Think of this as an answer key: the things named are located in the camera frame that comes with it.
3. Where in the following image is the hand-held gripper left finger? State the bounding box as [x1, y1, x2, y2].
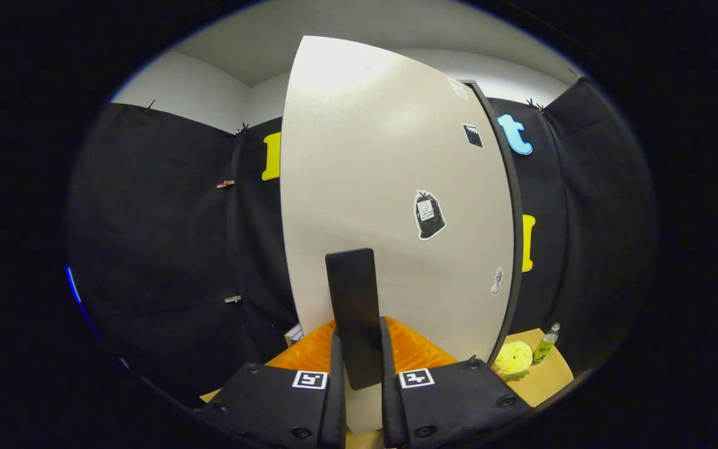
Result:
[194, 319, 347, 449]

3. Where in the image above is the yellow plush toy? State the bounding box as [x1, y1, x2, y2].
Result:
[492, 340, 534, 382]

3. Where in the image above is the black backdrop cloth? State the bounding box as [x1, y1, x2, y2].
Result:
[66, 78, 656, 406]

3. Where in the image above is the beige shoe cabinet door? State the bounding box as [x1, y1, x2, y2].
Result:
[279, 35, 517, 434]

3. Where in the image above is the grey shoe cabinet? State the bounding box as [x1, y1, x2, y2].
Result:
[462, 80, 525, 365]

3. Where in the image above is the green spray bottle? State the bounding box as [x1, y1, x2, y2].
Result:
[532, 322, 561, 365]

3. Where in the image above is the black door handle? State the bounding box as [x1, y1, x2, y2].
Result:
[325, 248, 385, 391]

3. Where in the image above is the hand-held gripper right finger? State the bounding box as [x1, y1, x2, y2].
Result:
[379, 316, 533, 449]

